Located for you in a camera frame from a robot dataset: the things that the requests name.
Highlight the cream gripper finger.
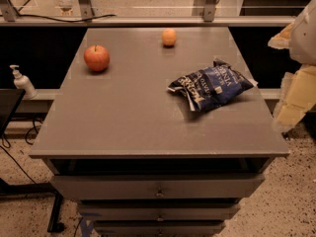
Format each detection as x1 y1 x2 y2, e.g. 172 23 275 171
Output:
268 23 293 49
273 64 316 129

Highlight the blue chip bag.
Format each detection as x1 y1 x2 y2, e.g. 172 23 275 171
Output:
168 59 254 112

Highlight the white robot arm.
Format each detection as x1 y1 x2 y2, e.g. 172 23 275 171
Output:
268 0 316 132

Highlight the red apple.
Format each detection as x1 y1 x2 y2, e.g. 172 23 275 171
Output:
84 44 110 72

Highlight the orange fruit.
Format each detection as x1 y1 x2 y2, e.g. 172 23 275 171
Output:
161 29 177 46

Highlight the top grey drawer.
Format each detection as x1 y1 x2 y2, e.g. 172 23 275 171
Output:
51 174 265 200

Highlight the grey drawer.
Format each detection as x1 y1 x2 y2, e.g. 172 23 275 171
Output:
78 202 240 221
51 174 265 200
94 220 225 237

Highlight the grey drawer cabinet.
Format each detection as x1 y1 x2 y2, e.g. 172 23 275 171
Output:
29 27 290 237

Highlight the bottom grey drawer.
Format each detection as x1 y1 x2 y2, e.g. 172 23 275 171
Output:
94 220 225 237

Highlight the middle grey drawer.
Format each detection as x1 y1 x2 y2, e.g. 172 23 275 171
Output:
78 202 240 221

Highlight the white pump bottle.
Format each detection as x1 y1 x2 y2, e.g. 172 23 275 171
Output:
10 64 37 99

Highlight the black floor cable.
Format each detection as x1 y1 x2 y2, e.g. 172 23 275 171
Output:
0 117 45 186

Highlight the black cable on ledge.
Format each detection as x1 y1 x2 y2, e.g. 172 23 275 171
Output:
0 0 118 24

